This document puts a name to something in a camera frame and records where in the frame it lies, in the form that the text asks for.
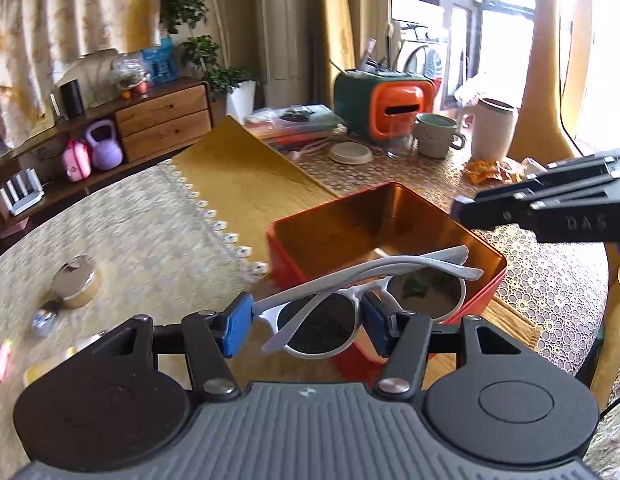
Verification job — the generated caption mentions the white frame sunglasses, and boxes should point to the white frame sunglasses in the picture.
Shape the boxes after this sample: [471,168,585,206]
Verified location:
[252,245,484,360]

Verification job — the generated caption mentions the round silver lid tin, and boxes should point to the round silver lid tin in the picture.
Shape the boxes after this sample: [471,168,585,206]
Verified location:
[50,255,102,310]

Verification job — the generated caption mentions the grey black oval packet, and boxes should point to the grey black oval packet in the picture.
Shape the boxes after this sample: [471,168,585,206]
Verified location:
[32,300,62,338]

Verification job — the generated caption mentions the yellow white supplement bottle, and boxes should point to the yellow white supplement bottle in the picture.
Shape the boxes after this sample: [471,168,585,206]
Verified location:
[23,346,78,388]

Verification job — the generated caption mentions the pink tube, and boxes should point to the pink tube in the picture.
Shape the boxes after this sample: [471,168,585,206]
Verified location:
[0,339,12,383]

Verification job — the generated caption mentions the green plastic cone piece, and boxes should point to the green plastic cone piece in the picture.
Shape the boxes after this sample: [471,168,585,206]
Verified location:
[402,272,428,299]

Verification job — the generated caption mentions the orange snack wrapper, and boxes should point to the orange snack wrapper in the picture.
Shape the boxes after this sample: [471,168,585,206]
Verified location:
[463,158,525,185]

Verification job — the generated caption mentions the cream quilted table mat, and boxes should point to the cream quilted table mat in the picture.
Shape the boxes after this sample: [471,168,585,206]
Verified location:
[0,162,255,479]

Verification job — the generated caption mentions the white thermos cup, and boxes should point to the white thermos cup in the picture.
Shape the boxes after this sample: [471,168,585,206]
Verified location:
[464,98,518,162]

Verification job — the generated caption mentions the yellow table runner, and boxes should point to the yellow table runner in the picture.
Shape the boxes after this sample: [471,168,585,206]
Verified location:
[171,116,337,262]

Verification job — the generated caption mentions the green ceramic mug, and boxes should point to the green ceramic mug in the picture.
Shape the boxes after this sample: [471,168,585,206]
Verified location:
[413,113,466,159]

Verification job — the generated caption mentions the round beige coaster lid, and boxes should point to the round beige coaster lid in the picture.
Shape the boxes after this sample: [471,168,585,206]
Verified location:
[328,142,374,166]

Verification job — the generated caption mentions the clear drinking glass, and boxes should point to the clear drinking glass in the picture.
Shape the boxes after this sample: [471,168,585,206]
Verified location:
[387,116,414,159]

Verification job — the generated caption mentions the stack of colourful books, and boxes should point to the stack of colourful books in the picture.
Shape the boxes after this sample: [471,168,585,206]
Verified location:
[244,104,342,148]

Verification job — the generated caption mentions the purple kettlebell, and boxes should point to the purple kettlebell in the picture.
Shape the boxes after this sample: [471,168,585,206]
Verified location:
[85,119,123,171]

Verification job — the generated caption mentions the green orange tissue box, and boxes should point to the green orange tissue box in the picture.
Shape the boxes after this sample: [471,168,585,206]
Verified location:
[333,70,437,144]

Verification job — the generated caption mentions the wooden tv cabinet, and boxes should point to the wooden tv cabinet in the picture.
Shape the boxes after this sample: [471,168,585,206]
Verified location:
[0,77,213,233]

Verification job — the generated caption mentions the white wifi router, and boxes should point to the white wifi router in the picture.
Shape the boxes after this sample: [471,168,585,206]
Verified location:
[0,168,44,216]

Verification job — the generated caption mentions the blue patterned bag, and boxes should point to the blue patterned bag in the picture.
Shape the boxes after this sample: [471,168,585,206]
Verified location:
[142,37,179,86]

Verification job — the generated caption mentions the black cylinder speaker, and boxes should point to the black cylinder speaker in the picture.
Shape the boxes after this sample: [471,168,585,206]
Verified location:
[58,79,85,119]

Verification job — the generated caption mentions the tall green potted plant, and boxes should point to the tall green potted plant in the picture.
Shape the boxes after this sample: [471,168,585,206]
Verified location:
[160,0,250,101]

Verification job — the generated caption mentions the floral draped cloth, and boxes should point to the floral draped cloth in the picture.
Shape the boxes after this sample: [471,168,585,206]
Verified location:
[0,0,160,152]

